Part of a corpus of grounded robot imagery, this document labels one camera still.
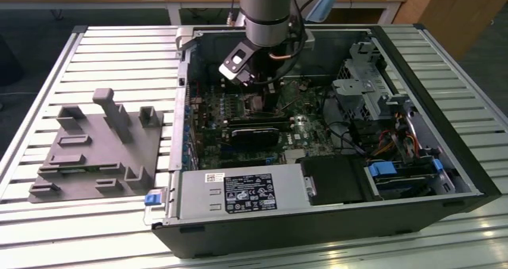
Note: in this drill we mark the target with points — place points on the blue plastic clip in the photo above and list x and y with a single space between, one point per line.
437 165

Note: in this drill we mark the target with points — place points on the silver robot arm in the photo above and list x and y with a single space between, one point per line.
265 13

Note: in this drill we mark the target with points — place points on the blue case latch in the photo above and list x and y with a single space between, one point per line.
155 198

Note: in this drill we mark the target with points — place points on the black drive bay cover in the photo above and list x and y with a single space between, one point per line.
337 181

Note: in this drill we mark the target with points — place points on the white wrist camera black mount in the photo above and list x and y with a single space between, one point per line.
237 59

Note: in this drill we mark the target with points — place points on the black graphics card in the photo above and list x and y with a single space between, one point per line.
253 139

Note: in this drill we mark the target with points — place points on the grey case latch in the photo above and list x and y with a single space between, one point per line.
183 38

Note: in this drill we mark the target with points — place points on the grey power supply unit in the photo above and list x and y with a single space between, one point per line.
199 197

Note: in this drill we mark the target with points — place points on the wooden cabinet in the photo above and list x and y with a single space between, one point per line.
456 19

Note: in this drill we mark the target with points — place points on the silver CPU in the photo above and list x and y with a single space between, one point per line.
256 102

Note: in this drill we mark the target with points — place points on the green motherboard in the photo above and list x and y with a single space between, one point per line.
305 132

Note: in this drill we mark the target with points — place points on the CPU socket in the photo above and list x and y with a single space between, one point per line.
243 103

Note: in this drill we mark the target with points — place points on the silver chipset heatsink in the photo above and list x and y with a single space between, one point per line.
296 156

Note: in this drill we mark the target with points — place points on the grey parts rack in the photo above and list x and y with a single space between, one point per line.
99 162

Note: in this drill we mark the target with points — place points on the metal drive cage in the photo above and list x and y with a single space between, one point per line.
357 99

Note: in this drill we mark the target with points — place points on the black RAM slot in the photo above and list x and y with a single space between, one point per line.
257 125
257 121
257 118
257 128

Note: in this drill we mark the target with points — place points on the black PC case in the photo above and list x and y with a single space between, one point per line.
277 239

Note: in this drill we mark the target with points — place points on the blue disk carrier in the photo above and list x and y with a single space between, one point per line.
383 169

